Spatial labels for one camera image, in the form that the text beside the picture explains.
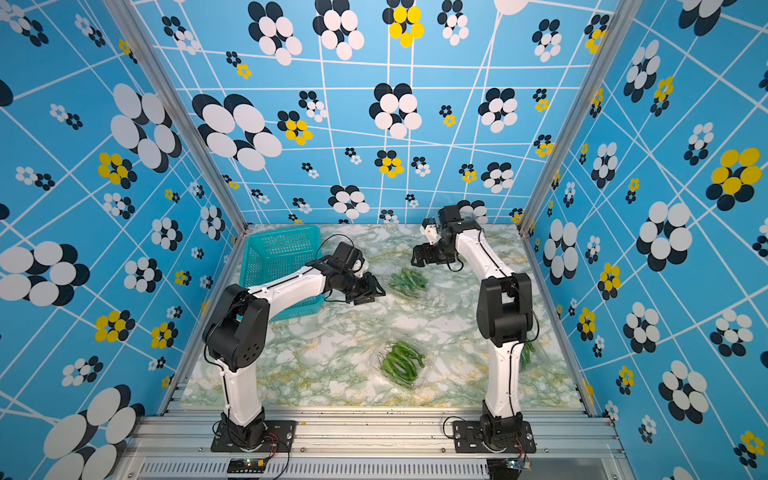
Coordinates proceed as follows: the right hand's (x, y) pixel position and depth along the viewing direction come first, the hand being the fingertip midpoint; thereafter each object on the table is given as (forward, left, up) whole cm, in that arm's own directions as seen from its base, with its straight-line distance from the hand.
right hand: (429, 258), depth 97 cm
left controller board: (-55, +47, -13) cm, 74 cm away
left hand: (-12, +14, -2) cm, 19 cm away
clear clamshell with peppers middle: (-5, +7, -6) cm, 11 cm away
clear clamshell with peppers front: (-32, +9, -7) cm, 34 cm away
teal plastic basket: (+7, +57, -7) cm, 58 cm away
